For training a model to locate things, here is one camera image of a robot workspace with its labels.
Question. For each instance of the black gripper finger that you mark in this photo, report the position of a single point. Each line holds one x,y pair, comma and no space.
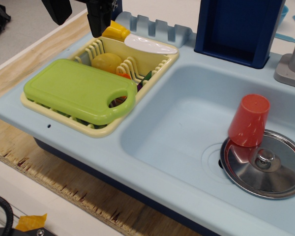
59,10
100,14

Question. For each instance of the yellow handled white toy knife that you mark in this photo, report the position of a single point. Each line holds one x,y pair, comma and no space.
121,33

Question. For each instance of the green plastic cutting board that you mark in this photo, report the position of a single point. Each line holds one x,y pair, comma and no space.
84,92

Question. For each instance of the wooden board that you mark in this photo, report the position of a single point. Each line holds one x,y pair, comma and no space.
36,182

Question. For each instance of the yellow toy potato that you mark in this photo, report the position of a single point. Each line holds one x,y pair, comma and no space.
107,62

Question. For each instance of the orange toy vegetable piece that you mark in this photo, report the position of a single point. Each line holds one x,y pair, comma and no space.
125,75

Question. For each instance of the cream plastic dish rack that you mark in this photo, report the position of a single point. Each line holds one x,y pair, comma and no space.
135,63

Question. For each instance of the purple green toy vegetable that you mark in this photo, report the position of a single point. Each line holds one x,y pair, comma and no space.
144,81

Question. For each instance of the dark blue plastic box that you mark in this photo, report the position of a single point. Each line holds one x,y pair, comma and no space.
239,31

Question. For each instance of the light blue toy sink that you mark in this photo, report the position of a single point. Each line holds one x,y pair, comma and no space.
168,147

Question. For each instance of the red plastic cup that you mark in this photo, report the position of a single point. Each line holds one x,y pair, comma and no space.
248,125

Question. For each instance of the grey toy faucet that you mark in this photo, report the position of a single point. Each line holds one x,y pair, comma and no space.
285,70

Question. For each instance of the yellow tape piece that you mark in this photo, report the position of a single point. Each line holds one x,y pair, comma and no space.
32,222

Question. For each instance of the shiny metal pot lid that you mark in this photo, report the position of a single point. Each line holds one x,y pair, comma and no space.
266,170

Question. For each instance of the dark metal bracket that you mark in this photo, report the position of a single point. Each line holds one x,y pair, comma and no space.
36,232

